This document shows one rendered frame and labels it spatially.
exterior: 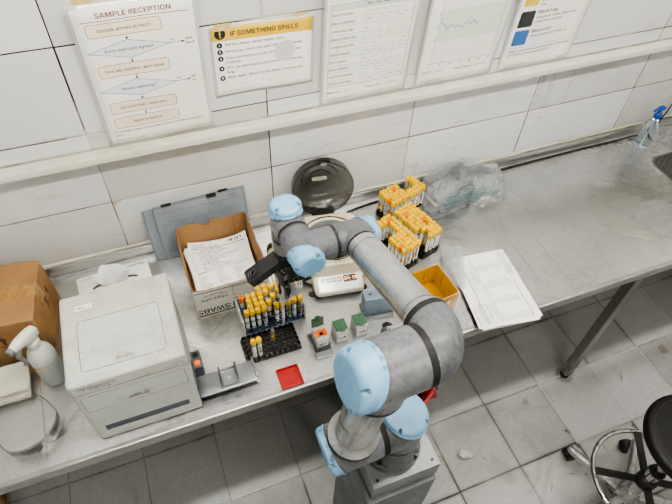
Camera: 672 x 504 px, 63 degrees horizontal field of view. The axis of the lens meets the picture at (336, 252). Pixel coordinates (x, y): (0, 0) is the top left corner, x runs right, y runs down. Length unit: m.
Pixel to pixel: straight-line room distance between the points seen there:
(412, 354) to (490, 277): 1.10
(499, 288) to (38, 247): 1.51
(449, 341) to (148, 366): 0.77
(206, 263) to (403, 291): 0.97
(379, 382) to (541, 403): 1.99
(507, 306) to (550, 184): 0.70
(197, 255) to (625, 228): 1.60
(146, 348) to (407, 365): 0.75
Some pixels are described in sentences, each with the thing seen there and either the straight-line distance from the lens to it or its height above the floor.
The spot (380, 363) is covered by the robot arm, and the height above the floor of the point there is 1.60.
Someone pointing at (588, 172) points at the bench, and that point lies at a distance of 2.56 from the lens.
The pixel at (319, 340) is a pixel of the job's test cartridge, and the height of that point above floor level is 0.95.
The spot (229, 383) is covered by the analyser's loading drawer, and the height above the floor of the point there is 0.91.
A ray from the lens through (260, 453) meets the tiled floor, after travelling 2.53.
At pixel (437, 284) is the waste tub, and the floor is 0.90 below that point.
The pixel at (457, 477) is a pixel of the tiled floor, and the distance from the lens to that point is 2.56.
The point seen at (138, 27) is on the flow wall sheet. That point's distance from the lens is 1.52.
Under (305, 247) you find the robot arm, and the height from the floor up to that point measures 1.48.
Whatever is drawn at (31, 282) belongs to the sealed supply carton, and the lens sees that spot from 1.84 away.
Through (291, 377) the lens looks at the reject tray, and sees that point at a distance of 1.68.
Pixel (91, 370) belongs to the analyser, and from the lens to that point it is 1.45.
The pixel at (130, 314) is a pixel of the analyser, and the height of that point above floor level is 1.17.
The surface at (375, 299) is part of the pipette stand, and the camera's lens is 1.73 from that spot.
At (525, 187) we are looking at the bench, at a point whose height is 0.88.
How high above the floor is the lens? 2.36
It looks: 49 degrees down
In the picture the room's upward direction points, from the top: 3 degrees clockwise
